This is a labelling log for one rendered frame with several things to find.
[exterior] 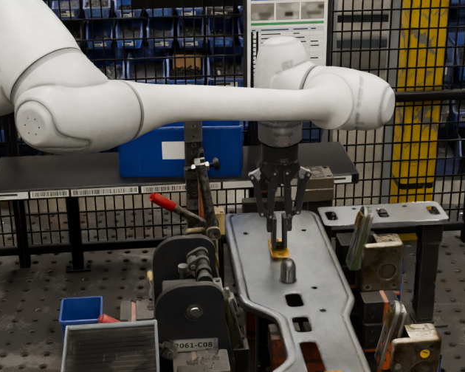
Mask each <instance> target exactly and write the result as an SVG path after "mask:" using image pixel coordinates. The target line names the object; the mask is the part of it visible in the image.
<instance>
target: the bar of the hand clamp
mask: <svg viewBox="0 0 465 372"><path fill-rule="evenodd" d="M194 163H195V165H191V167H189V168H187V171H188V173H189V172H193V173H196V175H197V179H198V183H199V189H200V194H201V200H202V204H203V209H204V216H205V220H206V224H207V228H209V227H214V226H215V227H217V226H218V225H217V221H216V214H215V209H214V205H213V198H212V194H211V190H210V183H209V179H208V175H207V171H209V170H210V168H214V170H215V171H216V172H217V171H219V170H220V165H219V161H218V159H217V158H216V157H215V158H213V163H208V162H205V160H204V157H202V158H196V159H194Z"/></svg>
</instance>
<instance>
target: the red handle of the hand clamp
mask: <svg viewBox="0 0 465 372"><path fill-rule="evenodd" d="M149 198H150V202H153V203H154V204H157V205H158V206H160V207H162V208H164V209H166V210H168V211H170V212H174V213H176V214H178V215H180V216H182V217H184V218H186V219H188V220H190V221H192V222H193V223H195V224H198V225H199V226H201V227H203V228H205V229H206V230H207V224H206V220H205V219H203V218H201V217H199V216H197V215H196V214H194V213H192V212H190V211H188V210H186V209H184V208H183V207H180V206H179V205H177V204H176V202H174V201H171V200H170V199H168V198H166V197H164V196H162V195H160V194H158V193H156V192H154V193H151V194H150V196H149Z"/></svg>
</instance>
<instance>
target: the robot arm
mask: <svg viewBox="0 0 465 372"><path fill-rule="evenodd" d="M394 106H395V94H394V92H393V90H392V88H391V87H390V85H389V84H388V83H387V82H386V81H384V80H383V79H381V78H380V77H377V76H375V75H373V74H371V73H367V72H362V71H359V70H355V69H348V68H343V67H337V66H319V65H317V64H314V63H312V62H311V61H308V60H307V53H306V51H305V49H304V47H303V45H302V43H301V42H300V40H299V39H298V38H294V37H287V36H275V37H272V38H269V39H267V40H265V41H264V42H263V43H262V44H261V45H260V47H259V50H258V54H257V58H256V63H255V76H254V88H242V87H229V86H198V85H159V84H148V83H136V82H131V81H127V80H108V78H107V77H106V76H105V75H104V74H103V73H102V72H101V71H100V70H99V69H98V68H97V67H96V66H95V65H94V64H93V63H92V62H91V61H90V60H89V59H88V58H87V57H86V56H85V55H84V54H83V52H82V51H81V50H80V48H79V46H78V45H77V43H76V41H75V39H74V38H73V36H72V34H71V33H70V32H69V31H68V29H67V28H66V27H65V26H64V25H63V23H62V22H61V21H60V19H59V18H58V17H57V16H56V14H54V13H53V12H52V11H51V10H50V8H49V7H48V6H47V5H46V4H45V3H44V2H43V1H42V0H0V116H3V115H6V114H10V113H12V112H15V126H16V128H17V131H18V133H19V135H20V136H21V138H22V139H23V141H25V143H26V144H28V145H29V146H31V147H32V148H35V149H38V150H39V151H44V152H47V153H51V154H61V155H78V154H90V153H94V152H99V151H106V150H109V149H112V148H114V147H117V146H118V145H122V144H124V143H127V142H130V141H132V140H135V139H136V138H138V137H140V136H142V135H143V134H146V133H148V132H149V131H152V130H154V129H155V128H158V127H160V126H163V125H167V124H170V123H177V122H187V121H258V139H259V140H260V141H261V163H260V165H259V168H258V169H256V170H254V171H251V170H250V171H249V172H248V176H249V179H250V181H251V182H252V184H253V187H254V192H255V199H256V203H257V208H258V213H259V216H260V217H265V218H266V229H267V232H268V233H271V241H270V243H271V245H272V248H273V249H276V233H277V218H276V215H275V213H274V207H275V191H276V186H277V185H279V184H282V185H283V194H284V205H285V213H281V227H282V242H283V248H287V231H292V219H293V216H295V215H300V213H301V209H302V206H303V199H304V195H305V191H306V184H307V182H308V180H309V179H310V177H311V172H310V170H309V169H308V168H303V167H301V166H300V163H299V162H298V143H299V141H301V140H302V128H303V120H311V121H312V122H313V123H314V124H315V125H316V126H318V127H320V128H324V129H337V130H346V131H353V130H360V131H368V130H373V129H377V128H381V127H382V126H383V125H384V124H385V123H387V122H388V121H389V120H390V118H391V117H392V114H393V110H394ZM298 172H299V177H300V178H299V182H298V186H297V192H296V196H295V201H294V207H293V208H292V197H291V181H292V180H293V178H294V177H295V176H296V175H297V173H298ZM261 174H262V175H263V176H264V177H265V178H266V180H267V181H268V184H269V186H268V196H267V205H266V210H265V209H264V205H263V201H262V196H261V189H260V185H259V182H258V181H259V180H260V179H261V178H260V175H261Z"/></svg>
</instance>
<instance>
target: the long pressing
mask: <svg viewBox="0 0 465 372"><path fill-rule="evenodd" d="M274 213H275V215H276V218H277V233H276V238H282V227H281V213H285V211H275V212H274ZM302 230H306V231H302ZM244 233H248V234H246V235H245V234H244ZM225 235H226V237H225V238H226V242H227V248H228V253H229V256H230V263H231V267H232V273H233V277H234V281H235V287H236V291H237V295H238V301H239V304H240V307H241V308H242V309H243V310H245V311H248V312H249V313H251V314H254V315H257V316H259V317H262V318H264V319H266V320H269V321H271V322H273V323H274V324H275V325H276V326H277V327H278V332H279V335H280V340H281V342H282V346H283V351H284V353H285V357H286V361H285V362H284V363H283V364H282V365H280V366H279V367H278V368H276V369H275V370H273V372H308V370H307V367H306V363H305V360H304V358H303V353H302V351H301V348H300V344H301V343H303V342H314V343H316V345H317V348H318V351H319V353H320V357H321V360H322V362H323V366H324V368H325V371H342V372H371V369H370V367H369V364H368V361H367V360H366V358H365V355H364V352H363V350H362V347H361V345H360V343H359V340H358V338H357V335H356V332H355V330H354V327H353V326H352V323H351V320H350V315H351V312H352V309H353V307H354V303H355V299H354V295H353V293H352V291H351V288H350V286H349V284H348V281H347V279H346V277H345V274H344V272H343V270H342V267H341V266H340V262H339V261H338V259H337V256H336V254H335V251H334V249H333V247H332V245H331V242H330V240H329V238H328V236H327V233H326V231H325V228H324V226H323V223H322V222H321V220H320V217H319V216H318V215H317V214H316V213H314V212H312V211H308V210H301V213H300V215H295V216H293V219H292V231H287V247H288V249H289V253H290V257H287V258H292V259H293V260H294V262H295V265H296V281H295V282H294V283H282V282H281V281H280V265H281V262H282V261H283V259H284V258H273V257H272V253H271V251H270V248H269V244H268V239H269V238H271V233H270V232H267V229H266V218H265V217H260V216H259V213H236V214H234V213H228V214H226V215H225ZM313 287H316V289H313ZM287 295H300V297H301V300H302V302H303V306H295V307H291V306H288V304H287V302H286V296H287ZM321 309H324V310H325V311H321ZM296 317H306V318H307V319H308V320H309V324H310V326H311V331H310V332H297V331H295V327H294V324H293V321H292V319H293V318H296Z"/></svg>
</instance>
